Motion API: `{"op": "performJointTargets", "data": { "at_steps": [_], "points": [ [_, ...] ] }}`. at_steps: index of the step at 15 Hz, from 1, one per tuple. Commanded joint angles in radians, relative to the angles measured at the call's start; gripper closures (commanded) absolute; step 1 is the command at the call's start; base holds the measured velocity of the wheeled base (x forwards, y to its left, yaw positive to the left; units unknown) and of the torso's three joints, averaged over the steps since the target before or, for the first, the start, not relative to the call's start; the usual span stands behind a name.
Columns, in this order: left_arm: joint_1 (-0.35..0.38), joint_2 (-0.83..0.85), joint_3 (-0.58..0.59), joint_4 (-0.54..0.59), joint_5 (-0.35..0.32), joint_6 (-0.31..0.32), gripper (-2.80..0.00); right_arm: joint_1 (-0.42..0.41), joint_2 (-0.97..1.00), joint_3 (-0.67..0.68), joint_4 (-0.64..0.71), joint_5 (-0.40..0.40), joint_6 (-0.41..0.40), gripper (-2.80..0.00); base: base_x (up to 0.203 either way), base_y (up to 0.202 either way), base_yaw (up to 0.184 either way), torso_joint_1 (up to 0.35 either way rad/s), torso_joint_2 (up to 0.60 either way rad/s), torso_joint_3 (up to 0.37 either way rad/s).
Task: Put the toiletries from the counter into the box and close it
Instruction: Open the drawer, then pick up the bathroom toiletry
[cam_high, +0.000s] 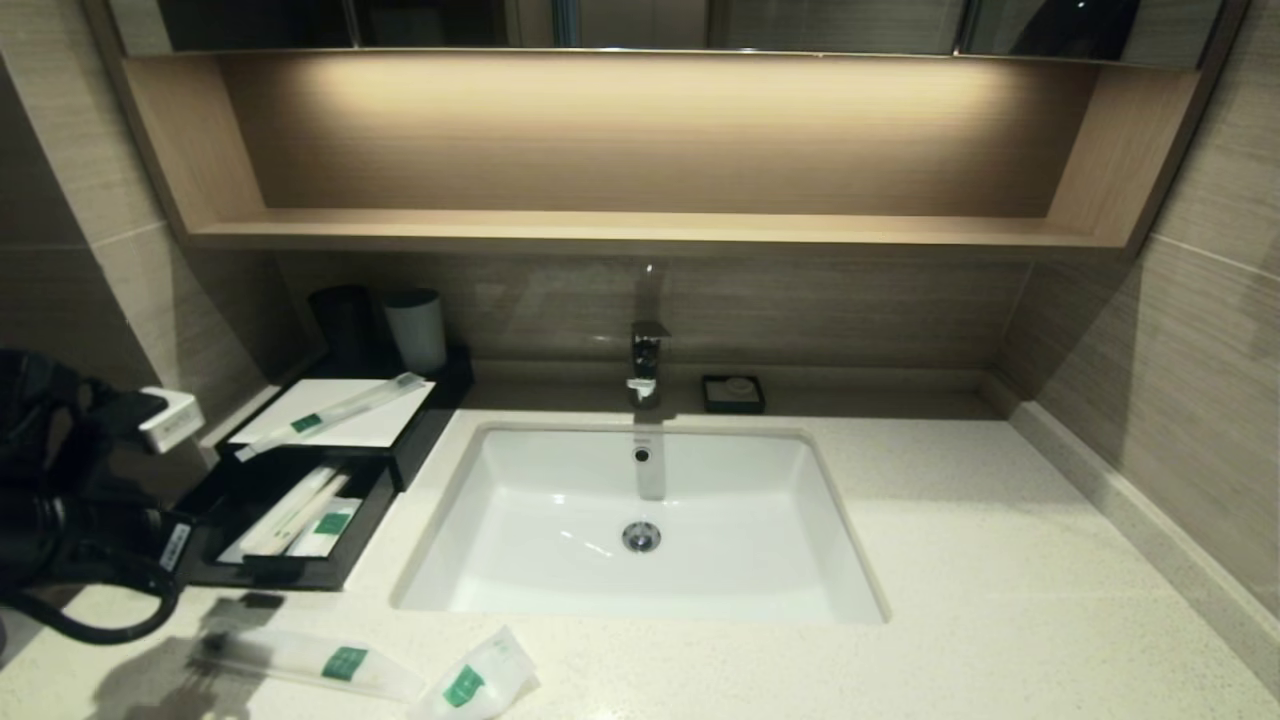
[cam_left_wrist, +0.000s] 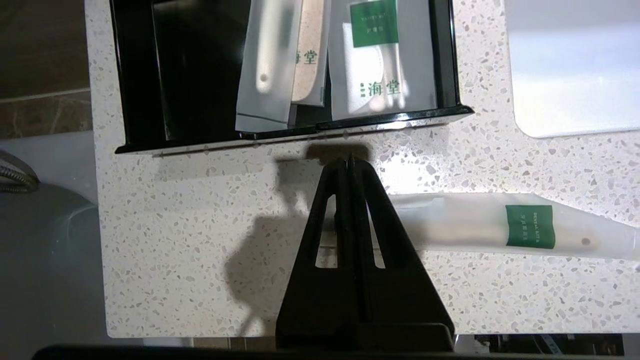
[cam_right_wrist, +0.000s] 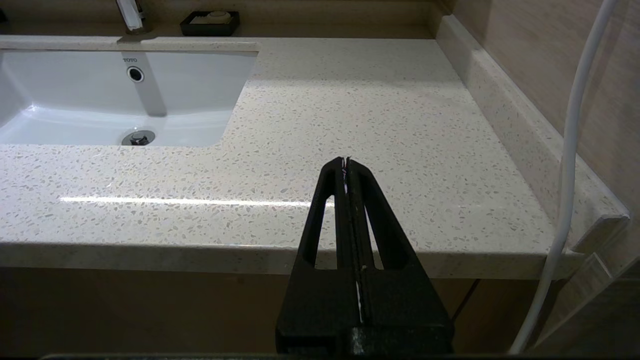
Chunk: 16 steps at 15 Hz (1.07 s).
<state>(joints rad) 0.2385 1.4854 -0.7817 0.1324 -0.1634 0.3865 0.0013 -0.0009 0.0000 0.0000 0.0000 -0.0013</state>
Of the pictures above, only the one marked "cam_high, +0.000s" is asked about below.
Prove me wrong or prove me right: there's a flat white green-label sachet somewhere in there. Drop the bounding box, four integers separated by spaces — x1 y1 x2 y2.
285 498 363 558

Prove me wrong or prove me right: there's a long white stick packet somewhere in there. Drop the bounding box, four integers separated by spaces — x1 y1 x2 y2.
262 472 353 557
218 463 336 561

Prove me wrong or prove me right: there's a black amenity box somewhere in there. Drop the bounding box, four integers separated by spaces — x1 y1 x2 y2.
215 345 476 493

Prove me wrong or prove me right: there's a black soap dish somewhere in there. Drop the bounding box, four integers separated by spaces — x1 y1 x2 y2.
700 374 767 415

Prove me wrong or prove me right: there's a wooden wall niche shelf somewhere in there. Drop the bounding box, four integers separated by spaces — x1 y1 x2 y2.
85 45 1206 256

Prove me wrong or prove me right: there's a mirror cabinet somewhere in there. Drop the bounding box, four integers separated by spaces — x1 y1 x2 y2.
105 0 1246 69

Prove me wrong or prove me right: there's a white sink basin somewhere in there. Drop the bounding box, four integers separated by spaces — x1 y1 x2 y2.
392 422 889 626

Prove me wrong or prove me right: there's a chrome faucet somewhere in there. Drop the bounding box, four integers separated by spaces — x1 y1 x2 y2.
626 263 673 408

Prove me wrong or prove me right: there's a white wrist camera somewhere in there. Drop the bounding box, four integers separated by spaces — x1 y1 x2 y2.
138 388 207 454

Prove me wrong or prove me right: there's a small square frosted packet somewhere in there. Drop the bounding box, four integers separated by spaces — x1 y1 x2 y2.
408 625 541 720

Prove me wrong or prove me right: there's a slim long toothbrush packet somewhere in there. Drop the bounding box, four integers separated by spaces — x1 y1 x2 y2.
236 372 428 461

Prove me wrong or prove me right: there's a black cup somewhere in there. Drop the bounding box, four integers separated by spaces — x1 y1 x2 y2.
308 285 384 369

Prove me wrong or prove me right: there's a grey cup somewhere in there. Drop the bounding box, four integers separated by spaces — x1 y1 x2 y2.
384 288 448 375

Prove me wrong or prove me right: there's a wide long frosted packet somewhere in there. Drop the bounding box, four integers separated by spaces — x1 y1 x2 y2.
190 625 426 701

